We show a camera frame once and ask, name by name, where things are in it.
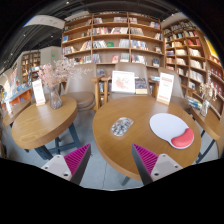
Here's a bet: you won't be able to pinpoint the white picture board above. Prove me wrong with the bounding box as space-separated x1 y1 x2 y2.
110 70 136 94

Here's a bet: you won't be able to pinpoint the dark cover book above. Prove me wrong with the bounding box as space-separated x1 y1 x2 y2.
134 77 148 95

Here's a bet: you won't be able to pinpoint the white mouse pad red rest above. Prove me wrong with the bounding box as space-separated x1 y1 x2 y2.
148 112 195 150

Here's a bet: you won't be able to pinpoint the stack of blue books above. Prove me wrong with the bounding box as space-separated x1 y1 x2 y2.
185 95 203 110

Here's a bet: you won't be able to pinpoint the glass vase white dried flowers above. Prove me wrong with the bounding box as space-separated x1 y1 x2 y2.
198 70 218 118

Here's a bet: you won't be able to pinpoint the distant wooden bookshelf unit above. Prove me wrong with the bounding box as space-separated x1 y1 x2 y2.
20 50 42 84

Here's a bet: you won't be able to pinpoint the small white red sign card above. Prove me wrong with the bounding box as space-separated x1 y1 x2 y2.
31 78 47 107

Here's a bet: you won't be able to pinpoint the white red sign stand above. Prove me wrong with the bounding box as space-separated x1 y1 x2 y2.
156 72 175 106

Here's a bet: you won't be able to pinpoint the wide wooden bookshelf unit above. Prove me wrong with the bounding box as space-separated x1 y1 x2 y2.
60 11 166 68

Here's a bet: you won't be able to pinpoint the beige wooden-armed armchair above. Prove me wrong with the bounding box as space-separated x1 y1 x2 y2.
156 66 192 113
99 62 153 101
63 63 103 112

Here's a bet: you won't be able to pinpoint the round wooden side table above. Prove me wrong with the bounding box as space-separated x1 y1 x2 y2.
10 95 81 161
1 99 32 128
190 106 224 164

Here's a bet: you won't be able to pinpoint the transparent computer mouse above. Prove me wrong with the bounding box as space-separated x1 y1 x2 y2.
110 116 135 137

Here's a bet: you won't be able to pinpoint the tall wooden bookshelf unit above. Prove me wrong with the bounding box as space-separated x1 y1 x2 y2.
163 19 224 158

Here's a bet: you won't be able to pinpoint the glass vase pink flowers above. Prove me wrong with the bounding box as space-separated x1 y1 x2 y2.
36 58 93 110

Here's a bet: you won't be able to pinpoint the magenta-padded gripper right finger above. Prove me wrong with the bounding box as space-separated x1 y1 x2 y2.
131 143 184 186

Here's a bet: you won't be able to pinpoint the orange low display shelf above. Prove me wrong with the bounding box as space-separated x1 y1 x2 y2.
0 83 34 108

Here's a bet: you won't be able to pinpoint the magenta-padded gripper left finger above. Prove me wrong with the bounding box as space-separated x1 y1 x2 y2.
40 143 92 186

